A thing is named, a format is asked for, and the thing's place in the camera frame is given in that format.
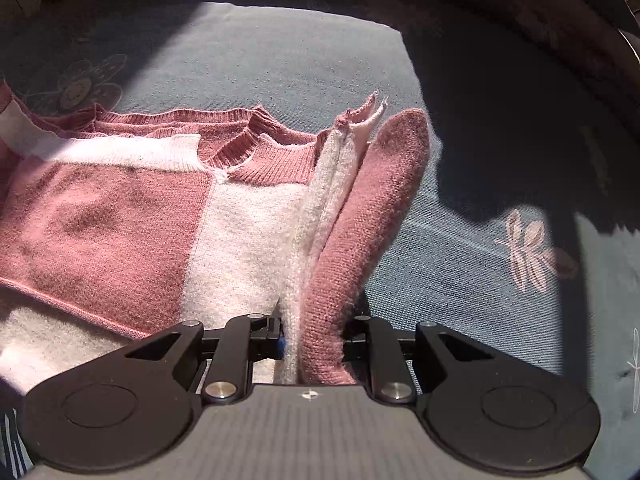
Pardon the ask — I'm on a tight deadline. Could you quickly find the pink and white knit sweater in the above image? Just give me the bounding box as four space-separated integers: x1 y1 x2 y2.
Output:
0 82 433 393

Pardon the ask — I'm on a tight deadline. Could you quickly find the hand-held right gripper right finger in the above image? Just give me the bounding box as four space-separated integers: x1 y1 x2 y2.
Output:
341 314 496 404

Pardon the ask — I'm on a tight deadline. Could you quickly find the folded floral quilt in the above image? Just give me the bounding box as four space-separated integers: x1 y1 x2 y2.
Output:
0 0 640 126

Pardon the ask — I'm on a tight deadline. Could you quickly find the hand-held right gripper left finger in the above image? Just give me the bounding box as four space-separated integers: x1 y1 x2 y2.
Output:
125 302 287 404

